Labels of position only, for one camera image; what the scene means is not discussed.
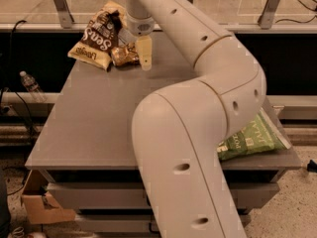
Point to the brown chip bag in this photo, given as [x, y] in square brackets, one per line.
[100, 36]

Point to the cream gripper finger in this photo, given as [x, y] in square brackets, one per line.
[144, 49]

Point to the cardboard box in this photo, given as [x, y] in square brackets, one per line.
[40, 205]

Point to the black object on floor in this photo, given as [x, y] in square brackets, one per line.
[312, 167]

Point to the black lower drawer handle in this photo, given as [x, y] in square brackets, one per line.
[151, 228]

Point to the clear plastic water bottle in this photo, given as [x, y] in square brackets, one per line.
[33, 87]

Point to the left metal bracket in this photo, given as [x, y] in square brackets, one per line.
[64, 15]

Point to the green kettle chip bag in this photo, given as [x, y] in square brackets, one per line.
[260, 135]

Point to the lower grey drawer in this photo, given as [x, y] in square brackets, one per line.
[116, 223]

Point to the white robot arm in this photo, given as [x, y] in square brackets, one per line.
[176, 130]

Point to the right metal bracket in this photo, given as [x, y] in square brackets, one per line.
[265, 20]

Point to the grey drawer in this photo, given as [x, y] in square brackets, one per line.
[116, 223]
[131, 195]

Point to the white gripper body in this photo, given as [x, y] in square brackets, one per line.
[140, 27]

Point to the upper grey drawer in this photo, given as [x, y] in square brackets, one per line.
[131, 195]

